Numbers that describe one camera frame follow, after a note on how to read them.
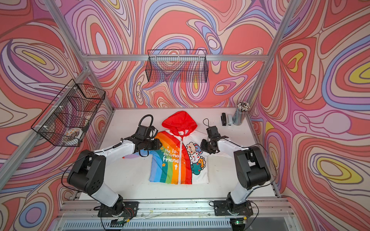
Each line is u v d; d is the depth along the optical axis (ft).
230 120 3.53
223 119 3.54
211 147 2.31
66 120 2.55
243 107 3.15
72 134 2.29
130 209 2.39
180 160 2.91
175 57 2.84
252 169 1.53
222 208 2.41
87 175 1.49
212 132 2.51
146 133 2.46
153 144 2.71
